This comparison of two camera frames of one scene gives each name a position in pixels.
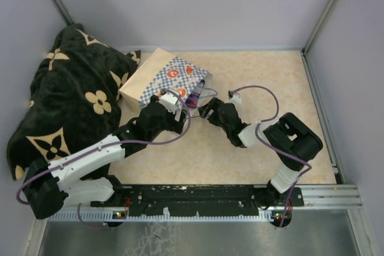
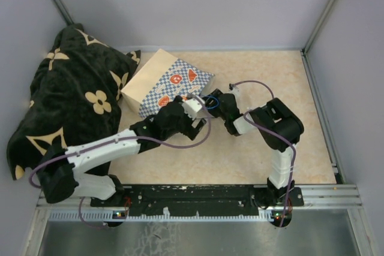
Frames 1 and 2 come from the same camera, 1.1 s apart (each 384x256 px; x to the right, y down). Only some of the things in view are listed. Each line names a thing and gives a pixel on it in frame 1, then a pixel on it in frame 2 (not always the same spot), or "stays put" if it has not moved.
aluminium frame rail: x=327 y=197 stays put
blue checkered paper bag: x=164 y=71 stays put
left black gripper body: x=170 y=123 to x=188 y=129
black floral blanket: x=73 y=99 stays put
